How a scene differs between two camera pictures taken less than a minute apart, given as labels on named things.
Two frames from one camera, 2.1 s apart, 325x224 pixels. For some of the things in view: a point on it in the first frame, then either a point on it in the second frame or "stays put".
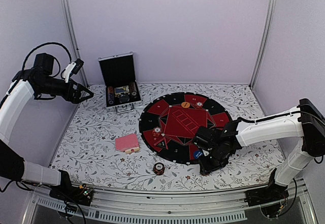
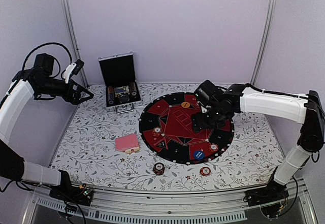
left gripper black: (75, 97) stays put
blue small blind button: (197, 154) stays put
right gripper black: (206, 168) to (197, 124)
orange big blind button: (185, 104) stays put
